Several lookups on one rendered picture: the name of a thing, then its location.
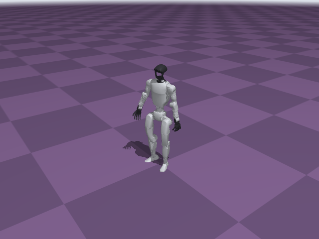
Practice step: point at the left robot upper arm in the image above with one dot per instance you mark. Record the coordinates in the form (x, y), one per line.
(172, 91)

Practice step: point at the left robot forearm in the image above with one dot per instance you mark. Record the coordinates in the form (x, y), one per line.
(175, 112)

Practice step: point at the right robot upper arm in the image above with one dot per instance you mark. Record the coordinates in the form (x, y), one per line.
(147, 89)

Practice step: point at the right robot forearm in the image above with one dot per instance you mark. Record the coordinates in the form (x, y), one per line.
(141, 102)

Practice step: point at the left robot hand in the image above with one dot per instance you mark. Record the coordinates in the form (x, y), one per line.
(177, 126)

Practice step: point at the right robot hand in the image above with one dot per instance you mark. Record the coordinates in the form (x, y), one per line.
(137, 113)

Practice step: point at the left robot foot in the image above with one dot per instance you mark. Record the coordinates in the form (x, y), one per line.
(164, 167)

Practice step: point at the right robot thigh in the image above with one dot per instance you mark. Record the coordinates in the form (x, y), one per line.
(149, 127)

